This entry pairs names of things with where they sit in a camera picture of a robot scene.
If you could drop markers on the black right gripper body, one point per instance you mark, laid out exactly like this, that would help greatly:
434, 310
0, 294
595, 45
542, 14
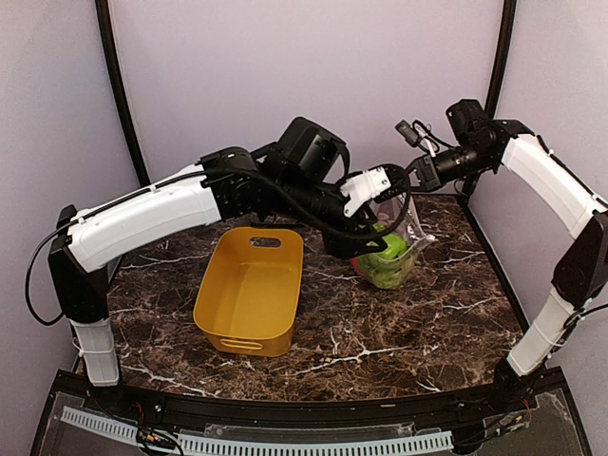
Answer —
438, 177

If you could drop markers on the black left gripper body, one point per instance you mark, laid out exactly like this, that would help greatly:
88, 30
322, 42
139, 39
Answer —
309, 201

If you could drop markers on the green chayote front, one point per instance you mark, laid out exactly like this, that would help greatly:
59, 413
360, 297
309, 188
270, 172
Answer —
397, 246

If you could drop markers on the clear zip top bag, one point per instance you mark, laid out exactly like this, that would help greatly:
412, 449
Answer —
410, 229

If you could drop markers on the yellow plastic basket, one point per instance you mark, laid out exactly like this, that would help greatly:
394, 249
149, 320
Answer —
249, 294

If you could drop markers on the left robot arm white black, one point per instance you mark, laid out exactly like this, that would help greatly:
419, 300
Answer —
285, 177

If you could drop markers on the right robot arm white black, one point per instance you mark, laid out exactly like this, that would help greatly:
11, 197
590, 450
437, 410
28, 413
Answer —
485, 144

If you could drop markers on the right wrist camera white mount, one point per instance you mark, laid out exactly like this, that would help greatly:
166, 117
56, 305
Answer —
417, 136

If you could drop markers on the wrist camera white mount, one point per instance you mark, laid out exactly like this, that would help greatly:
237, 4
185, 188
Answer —
417, 136
380, 183

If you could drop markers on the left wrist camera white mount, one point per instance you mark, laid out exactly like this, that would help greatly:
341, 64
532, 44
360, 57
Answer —
380, 183

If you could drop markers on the right black frame post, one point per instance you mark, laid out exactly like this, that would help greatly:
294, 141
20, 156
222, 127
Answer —
500, 60

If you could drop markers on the black frame post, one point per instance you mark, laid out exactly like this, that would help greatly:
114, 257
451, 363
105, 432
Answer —
116, 80
500, 60

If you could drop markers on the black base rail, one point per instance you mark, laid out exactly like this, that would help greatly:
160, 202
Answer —
464, 408

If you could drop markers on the white slotted cable duct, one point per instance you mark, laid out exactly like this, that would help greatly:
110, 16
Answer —
234, 440

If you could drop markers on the left black frame post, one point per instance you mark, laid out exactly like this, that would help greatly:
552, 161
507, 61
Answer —
116, 80

